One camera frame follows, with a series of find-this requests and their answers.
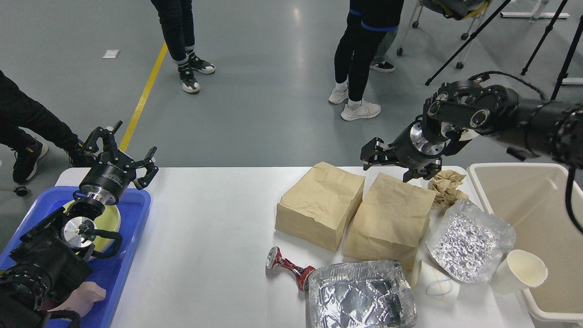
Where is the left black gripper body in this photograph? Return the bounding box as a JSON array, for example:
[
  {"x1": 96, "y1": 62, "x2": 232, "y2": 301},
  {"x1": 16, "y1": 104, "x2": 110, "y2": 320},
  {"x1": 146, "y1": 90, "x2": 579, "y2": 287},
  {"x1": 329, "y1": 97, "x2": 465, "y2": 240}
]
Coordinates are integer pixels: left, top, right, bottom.
[{"x1": 79, "y1": 163, "x2": 137, "y2": 205}]

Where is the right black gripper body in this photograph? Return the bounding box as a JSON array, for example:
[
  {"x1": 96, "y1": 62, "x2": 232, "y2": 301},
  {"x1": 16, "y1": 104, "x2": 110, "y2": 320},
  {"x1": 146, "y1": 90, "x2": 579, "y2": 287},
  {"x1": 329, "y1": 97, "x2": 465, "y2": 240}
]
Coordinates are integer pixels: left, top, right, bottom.
[{"x1": 392, "y1": 121, "x2": 455, "y2": 169}]

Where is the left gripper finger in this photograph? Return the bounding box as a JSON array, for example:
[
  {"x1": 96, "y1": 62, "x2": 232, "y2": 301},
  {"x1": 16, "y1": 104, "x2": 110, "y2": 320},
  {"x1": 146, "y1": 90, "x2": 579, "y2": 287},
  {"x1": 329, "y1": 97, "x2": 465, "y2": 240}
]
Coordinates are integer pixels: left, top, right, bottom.
[
  {"x1": 82, "y1": 120, "x2": 123, "y2": 164},
  {"x1": 133, "y1": 147, "x2": 159, "y2": 190}
]

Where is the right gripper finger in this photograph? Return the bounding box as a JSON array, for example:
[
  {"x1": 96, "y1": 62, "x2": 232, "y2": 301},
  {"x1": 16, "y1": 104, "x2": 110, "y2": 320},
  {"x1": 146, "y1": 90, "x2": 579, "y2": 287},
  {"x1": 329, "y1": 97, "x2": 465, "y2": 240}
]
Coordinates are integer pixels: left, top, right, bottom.
[
  {"x1": 360, "y1": 137, "x2": 401, "y2": 171},
  {"x1": 403, "y1": 157, "x2": 443, "y2": 183}
]

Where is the yellow plate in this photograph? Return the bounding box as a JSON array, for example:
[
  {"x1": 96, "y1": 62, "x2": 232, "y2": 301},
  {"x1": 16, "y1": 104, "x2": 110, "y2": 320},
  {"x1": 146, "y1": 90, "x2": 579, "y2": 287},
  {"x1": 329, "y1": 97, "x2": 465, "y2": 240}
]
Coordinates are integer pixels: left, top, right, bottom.
[{"x1": 58, "y1": 205, "x2": 121, "y2": 253}]

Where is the brown paper bag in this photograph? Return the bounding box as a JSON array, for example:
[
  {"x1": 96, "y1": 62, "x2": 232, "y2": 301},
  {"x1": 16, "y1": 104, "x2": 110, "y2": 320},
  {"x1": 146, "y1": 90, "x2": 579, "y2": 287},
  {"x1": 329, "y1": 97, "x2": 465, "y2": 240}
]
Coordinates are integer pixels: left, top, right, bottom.
[
  {"x1": 343, "y1": 173, "x2": 436, "y2": 271},
  {"x1": 275, "y1": 162, "x2": 366, "y2": 252}
]

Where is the pink mug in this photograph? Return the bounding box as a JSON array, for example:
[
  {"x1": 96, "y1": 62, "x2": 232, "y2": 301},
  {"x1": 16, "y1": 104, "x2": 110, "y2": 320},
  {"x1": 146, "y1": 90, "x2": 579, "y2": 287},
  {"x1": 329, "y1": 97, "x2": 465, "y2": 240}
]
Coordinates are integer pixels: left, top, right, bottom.
[{"x1": 41, "y1": 282, "x2": 107, "y2": 317}]

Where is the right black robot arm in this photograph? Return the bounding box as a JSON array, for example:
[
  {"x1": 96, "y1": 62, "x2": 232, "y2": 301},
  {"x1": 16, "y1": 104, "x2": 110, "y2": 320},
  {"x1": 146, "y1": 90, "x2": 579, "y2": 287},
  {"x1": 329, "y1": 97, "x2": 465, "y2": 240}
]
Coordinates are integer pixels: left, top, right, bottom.
[{"x1": 360, "y1": 71, "x2": 583, "y2": 231}]

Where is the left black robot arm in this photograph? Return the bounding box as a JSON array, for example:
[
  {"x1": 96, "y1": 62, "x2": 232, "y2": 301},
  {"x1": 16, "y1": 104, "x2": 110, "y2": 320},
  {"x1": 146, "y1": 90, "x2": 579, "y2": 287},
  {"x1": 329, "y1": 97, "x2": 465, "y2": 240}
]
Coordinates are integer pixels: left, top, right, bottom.
[{"x1": 1, "y1": 121, "x2": 159, "y2": 328}]

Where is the crumpled brown paper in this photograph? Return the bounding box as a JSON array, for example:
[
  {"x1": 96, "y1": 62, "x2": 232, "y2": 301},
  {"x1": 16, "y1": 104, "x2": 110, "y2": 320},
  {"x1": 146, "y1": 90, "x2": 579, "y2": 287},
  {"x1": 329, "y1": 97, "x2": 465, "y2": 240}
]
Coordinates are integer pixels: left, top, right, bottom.
[{"x1": 428, "y1": 170, "x2": 469, "y2": 208}]

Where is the blue plastic tray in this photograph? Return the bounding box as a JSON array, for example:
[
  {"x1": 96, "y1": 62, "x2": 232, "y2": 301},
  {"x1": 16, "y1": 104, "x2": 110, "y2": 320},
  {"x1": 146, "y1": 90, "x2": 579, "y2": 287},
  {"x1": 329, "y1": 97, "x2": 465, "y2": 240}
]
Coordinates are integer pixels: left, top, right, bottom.
[{"x1": 0, "y1": 185, "x2": 151, "y2": 328}]

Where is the beige plastic bin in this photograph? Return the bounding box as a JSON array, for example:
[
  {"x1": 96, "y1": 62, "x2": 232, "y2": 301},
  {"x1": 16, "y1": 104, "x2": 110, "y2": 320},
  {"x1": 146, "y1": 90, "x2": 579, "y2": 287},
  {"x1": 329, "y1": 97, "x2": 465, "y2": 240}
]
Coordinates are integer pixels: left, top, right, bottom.
[{"x1": 468, "y1": 163, "x2": 583, "y2": 324}]

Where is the person with white sneakers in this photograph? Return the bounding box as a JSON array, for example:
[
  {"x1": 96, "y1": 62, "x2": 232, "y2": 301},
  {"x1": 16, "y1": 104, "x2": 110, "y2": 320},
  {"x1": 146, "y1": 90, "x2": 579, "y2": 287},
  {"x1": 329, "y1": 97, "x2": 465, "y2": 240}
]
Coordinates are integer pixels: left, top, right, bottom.
[{"x1": 328, "y1": 0, "x2": 404, "y2": 121}]

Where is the aluminium foil container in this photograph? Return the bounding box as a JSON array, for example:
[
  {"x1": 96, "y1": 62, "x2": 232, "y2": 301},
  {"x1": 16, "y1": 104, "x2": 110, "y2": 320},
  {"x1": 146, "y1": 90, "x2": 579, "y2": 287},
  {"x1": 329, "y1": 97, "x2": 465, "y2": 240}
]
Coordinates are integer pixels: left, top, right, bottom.
[{"x1": 308, "y1": 260, "x2": 417, "y2": 328}]

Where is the person with black-white sneakers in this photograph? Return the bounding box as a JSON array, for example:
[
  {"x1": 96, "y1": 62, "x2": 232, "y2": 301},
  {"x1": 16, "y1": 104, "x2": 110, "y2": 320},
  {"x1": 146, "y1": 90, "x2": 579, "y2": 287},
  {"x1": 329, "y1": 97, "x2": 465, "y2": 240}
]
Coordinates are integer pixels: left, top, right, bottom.
[{"x1": 151, "y1": 0, "x2": 216, "y2": 94}]

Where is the crushed red can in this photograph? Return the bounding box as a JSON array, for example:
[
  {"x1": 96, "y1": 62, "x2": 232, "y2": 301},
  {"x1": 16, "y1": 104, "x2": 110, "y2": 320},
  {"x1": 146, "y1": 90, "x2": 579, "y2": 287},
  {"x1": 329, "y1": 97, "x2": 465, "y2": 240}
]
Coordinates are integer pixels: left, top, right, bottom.
[{"x1": 265, "y1": 246, "x2": 315, "y2": 292}]

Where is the white rolling chair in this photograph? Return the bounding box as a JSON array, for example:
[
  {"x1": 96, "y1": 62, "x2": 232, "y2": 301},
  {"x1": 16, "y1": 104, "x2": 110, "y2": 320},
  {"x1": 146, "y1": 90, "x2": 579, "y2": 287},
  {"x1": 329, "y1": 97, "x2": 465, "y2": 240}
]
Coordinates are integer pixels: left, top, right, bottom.
[{"x1": 392, "y1": 0, "x2": 493, "y2": 71}]

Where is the black camera tripod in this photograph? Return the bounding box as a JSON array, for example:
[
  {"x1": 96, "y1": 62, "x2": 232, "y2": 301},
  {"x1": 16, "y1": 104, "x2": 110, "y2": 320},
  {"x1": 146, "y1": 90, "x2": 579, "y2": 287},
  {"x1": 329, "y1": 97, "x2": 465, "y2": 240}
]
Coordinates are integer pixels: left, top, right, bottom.
[{"x1": 424, "y1": 0, "x2": 570, "y2": 87}]

